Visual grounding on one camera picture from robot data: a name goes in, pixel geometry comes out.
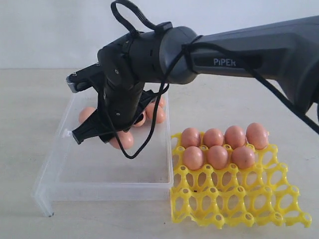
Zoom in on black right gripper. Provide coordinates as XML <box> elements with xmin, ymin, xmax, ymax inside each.
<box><xmin>72</xmin><ymin>89</ymin><xmax>156</xmax><ymax>144</ymax></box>

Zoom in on brown egg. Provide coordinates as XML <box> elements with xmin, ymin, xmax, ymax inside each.
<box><xmin>206</xmin><ymin>145</ymin><xmax>228</xmax><ymax>170</ymax></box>
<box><xmin>231</xmin><ymin>146</ymin><xmax>255</xmax><ymax>169</ymax></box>
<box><xmin>78</xmin><ymin>107</ymin><xmax>95</xmax><ymax>124</ymax></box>
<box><xmin>224</xmin><ymin>125</ymin><xmax>246</xmax><ymax>149</ymax></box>
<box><xmin>134</xmin><ymin>111</ymin><xmax>147</xmax><ymax>127</ymax></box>
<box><xmin>246</xmin><ymin>122</ymin><xmax>269</xmax><ymax>150</ymax></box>
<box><xmin>182</xmin><ymin>146</ymin><xmax>204</xmax><ymax>170</ymax></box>
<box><xmin>181</xmin><ymin>127</ymin><xmax>201</xmax><ymax>148</ymax></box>
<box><xmin>109</xmin><ymin>131</ymin><xmax>134</xmax><ymax>149</ymax></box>
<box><xmin>146</xmin><ymin>104</ymin><xmax>165</xmax><ymax>123</ymax></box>
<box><xmin>203</xmin><ymin>128</ymin><xmax>224</xmax><ymax>148</ymax></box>

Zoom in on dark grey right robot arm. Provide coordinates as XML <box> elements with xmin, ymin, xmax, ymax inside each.
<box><xmin>67</xmin><ymin>16</ymin><xmax>319</xmax><ymax>143</ymax></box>

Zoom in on clear plastic box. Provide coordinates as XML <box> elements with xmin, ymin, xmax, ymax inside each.
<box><xmin>33</xmin><ymin>89</ymin><xmax>173</xmax><ymax>217</ymax></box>

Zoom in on brown egg back right corner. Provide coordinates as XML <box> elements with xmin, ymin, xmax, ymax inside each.
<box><xmin>159</xmin><ymin>97</ymin><xmax>165</xmax><ymax>108</ymax></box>

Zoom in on yellow plastic egg tray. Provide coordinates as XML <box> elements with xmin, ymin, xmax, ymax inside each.
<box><xmin>170</xmin><ymin>133</ymin><xmax>312</xmax><ymax>229</ymax></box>

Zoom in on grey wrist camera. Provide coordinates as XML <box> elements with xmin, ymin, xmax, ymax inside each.
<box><xmin>66</xmin><ymin>63</ymin><xmax>104</xmax><ymax>93</ymax></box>

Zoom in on black cable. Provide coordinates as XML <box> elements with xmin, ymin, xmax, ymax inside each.
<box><xmin>98</xmin><ymin>0</ymin><xmax>319</xmax><ymax>160</ymax></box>

